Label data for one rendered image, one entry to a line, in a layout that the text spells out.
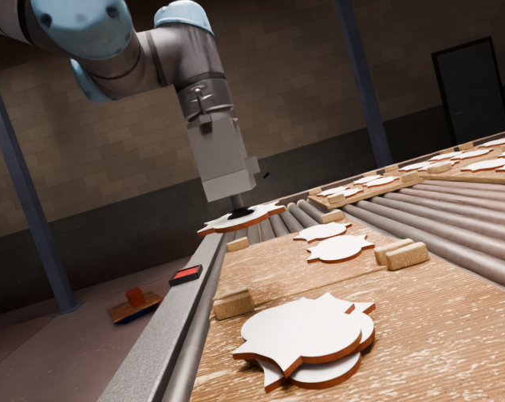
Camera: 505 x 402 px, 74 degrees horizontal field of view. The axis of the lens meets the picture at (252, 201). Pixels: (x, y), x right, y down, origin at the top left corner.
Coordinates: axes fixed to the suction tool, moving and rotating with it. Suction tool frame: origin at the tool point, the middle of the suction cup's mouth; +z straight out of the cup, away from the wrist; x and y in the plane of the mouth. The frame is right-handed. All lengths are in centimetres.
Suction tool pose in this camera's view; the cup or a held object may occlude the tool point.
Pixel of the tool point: (242, 222)
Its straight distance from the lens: 50.6
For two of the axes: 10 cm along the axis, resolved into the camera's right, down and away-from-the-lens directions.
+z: 2.9, 9.5, 0.9
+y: 0.9, -1.3, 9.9
